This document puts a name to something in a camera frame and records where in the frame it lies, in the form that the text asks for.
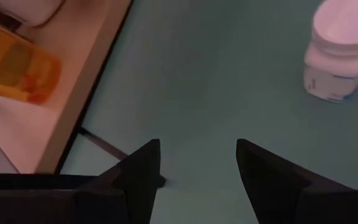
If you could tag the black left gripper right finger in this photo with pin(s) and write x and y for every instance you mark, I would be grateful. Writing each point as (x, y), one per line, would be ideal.
(269, 186)

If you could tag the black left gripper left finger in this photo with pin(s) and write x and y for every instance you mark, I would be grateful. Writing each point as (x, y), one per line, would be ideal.
(135, 193)

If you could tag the white bottle square body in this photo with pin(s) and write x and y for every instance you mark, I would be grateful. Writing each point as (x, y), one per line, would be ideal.
(337, 46)

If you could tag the orange bottle white cap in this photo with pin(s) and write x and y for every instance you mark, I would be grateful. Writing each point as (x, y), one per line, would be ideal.
(11, 62)

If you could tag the large white bottle fruit label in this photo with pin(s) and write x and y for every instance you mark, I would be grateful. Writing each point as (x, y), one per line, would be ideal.
(26, 9)

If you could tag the green table mat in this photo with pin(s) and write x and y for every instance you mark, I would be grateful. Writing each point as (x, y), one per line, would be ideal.
(197, 93)

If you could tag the wooden shelf black metal frame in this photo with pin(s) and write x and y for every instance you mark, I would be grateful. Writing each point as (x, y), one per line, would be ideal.
(82, 46)

